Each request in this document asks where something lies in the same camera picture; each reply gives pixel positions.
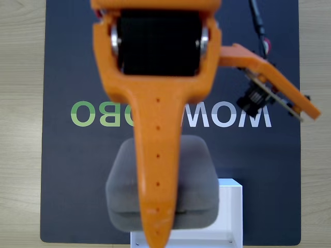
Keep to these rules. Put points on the grey square USB case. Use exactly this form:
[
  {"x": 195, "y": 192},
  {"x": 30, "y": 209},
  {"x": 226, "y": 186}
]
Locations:
[{"x": 196, "y": 180}]

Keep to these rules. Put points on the white cardboard box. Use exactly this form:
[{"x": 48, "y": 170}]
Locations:
[{"x": 232, "y": 206}]

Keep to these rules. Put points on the dark mat with WOWROBO print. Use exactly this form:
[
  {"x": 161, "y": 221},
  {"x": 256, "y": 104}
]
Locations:
[{"x": 67, "y": 168}]

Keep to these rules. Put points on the black camera module with board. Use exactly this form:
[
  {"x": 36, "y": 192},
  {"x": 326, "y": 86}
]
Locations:
[{"x": 253, "y": 100}]

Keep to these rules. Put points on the orange camera bracket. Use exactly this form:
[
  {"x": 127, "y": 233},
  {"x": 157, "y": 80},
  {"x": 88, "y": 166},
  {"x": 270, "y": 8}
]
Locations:
[{"x": 279, "y": 75}]

